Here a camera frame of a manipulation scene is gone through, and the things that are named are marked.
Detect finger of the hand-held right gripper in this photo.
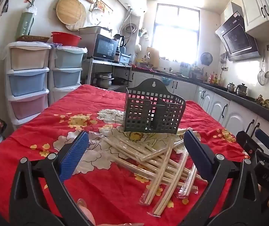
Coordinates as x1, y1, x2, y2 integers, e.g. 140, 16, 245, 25
255, 129, 269, 152
236, 131, 264, 160

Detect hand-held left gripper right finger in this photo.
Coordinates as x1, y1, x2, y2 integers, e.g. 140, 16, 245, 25
179, 129, 263, 226

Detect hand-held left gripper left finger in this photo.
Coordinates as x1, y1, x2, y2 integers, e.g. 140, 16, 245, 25
8, 131, 95, 226

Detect pile of chopsticks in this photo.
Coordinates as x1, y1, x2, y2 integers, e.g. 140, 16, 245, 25
100, 128, 208, 217

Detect green perforated utensil holder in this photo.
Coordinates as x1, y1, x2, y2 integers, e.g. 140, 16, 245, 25
124, 78, 186, 134

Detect person's left hand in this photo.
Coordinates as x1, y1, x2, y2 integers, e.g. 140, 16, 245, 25
77, 198, 97, 226

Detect ginger roots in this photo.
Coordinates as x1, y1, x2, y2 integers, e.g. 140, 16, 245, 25
256, 95, 269, 111

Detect red floral tablecloth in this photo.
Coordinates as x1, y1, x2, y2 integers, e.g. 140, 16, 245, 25
0, 83, 251, 226

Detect black kitchen countertop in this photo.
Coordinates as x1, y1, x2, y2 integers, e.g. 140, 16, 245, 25
132, 66, 269, 123

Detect steel teapot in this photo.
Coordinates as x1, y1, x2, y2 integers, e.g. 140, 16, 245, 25
236, 83, 248, 97

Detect group of condiment bottles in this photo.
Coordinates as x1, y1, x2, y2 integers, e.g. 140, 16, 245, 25
207, 72, 222, 84

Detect blue plastic drawer tower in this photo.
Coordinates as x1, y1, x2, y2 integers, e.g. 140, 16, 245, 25
51, 46, 88, 104

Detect steel cooking pot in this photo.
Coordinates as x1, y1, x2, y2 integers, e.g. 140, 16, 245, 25
95, 73, 114, 89

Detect pale green knife block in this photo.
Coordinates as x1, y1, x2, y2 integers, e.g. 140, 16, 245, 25
180, 62, 191, 78

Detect pastel plastic drawer tower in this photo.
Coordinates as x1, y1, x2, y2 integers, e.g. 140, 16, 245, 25
5, 41, 52, 125

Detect black frying pan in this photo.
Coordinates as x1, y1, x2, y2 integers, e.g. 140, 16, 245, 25
113, 76, 132, 85

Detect small black fan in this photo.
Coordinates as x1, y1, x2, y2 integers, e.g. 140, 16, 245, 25
200, 52, 213, 66

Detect metal shelf rack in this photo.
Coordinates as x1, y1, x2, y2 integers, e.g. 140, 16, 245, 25
83, 56, 132, 87

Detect black range hood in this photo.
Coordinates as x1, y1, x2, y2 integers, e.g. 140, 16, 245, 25
215, 11, 261, 62

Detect grey plastic crate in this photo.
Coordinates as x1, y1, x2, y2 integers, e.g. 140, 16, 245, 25
120, 53, 132, 64

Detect black microwave oven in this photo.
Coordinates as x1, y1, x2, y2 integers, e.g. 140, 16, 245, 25
78, 33, 119, 60

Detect red plastic basin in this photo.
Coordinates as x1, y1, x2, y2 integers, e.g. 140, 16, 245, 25
51, 31, 82, 47

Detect kitchen window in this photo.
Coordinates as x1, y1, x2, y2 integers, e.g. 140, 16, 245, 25
152, 3, 200, 65

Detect black blender jug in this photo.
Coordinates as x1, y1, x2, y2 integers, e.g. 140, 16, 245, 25
113, 34, 125, 52

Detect brown wicker basket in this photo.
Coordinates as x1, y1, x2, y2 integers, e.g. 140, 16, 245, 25
16, 35, 50, 43

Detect grey metal box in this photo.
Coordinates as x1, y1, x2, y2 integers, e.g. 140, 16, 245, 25
79, 26, 111, 36

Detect round woven straw mat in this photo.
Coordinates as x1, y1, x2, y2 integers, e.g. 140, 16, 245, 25
65, 5, 87, 31

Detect clear glass lid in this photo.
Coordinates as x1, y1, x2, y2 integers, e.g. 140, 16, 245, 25
92, 7, 108, 25

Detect round bamboo tray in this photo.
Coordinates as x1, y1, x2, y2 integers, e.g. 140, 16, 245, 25
56, 0, 83, 25

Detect framed fruit picture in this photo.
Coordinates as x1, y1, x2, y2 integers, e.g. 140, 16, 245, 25
89, 0, 113, 13

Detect coiled white hose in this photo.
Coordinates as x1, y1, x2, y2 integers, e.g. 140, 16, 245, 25
124, 24, 137, 34

